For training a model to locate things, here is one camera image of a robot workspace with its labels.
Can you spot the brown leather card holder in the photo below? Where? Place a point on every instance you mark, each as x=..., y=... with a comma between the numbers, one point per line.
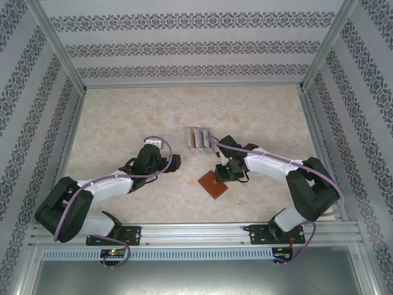
x=212, y=189

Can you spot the clear acrylic card stand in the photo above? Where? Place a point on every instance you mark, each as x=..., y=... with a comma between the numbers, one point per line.
x=199, y=152

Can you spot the dark credit card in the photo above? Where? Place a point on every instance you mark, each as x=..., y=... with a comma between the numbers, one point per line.
x=210, y=140

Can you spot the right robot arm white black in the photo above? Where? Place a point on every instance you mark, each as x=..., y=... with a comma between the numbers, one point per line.
x=267, y=166

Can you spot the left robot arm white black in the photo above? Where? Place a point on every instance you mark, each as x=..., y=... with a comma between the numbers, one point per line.
x=104, y=187

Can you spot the brown credit card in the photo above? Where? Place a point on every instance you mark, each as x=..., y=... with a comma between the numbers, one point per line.
x=192, y=138

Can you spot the white credit card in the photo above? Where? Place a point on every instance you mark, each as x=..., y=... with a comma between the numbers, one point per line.
x=198, y=138

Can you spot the grey credit card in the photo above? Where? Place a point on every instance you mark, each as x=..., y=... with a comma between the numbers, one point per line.
x=204, y=138

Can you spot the small controller circuit board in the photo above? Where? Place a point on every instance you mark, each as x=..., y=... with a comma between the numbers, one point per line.
x=113, y=253
x=284, y=253

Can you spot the steel sheet panel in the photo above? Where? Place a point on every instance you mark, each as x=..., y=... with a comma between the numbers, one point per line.
x=196, y=279

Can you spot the aluminium mounting rail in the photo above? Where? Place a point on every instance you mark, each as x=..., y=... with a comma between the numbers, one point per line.
x=190, y=233

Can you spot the aluminium table side rail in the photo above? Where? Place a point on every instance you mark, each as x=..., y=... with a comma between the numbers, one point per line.
x=316, y=132
x=65, y=153

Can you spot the aluminium frame post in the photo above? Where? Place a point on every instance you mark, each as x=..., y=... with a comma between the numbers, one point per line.
x=59, y=46
x=326, y=46

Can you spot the aluminium frame beam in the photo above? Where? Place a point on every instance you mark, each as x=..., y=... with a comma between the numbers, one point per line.
x=29, y=267
x=367, y=267

